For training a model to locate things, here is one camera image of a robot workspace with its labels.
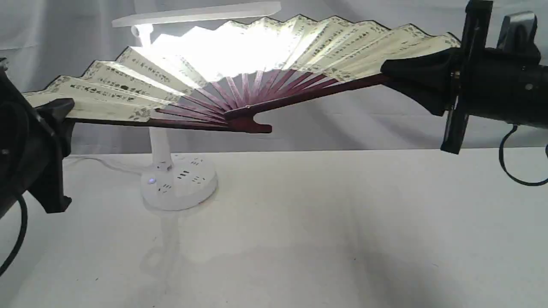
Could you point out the folding paper fan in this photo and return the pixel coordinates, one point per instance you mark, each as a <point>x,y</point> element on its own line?
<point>220,79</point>

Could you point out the white desk lamp with sockets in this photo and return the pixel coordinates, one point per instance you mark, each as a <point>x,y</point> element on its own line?
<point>175,185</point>

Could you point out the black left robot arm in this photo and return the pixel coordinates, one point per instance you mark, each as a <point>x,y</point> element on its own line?
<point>15,113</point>

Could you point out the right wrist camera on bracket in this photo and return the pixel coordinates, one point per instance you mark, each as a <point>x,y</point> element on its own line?
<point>517,35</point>

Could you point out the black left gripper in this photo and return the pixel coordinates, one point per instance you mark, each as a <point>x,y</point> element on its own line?
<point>48,143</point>

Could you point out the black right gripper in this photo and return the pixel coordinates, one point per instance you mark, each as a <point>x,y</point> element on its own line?
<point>442,81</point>

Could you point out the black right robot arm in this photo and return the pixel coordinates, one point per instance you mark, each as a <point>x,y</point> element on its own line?
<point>504,83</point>

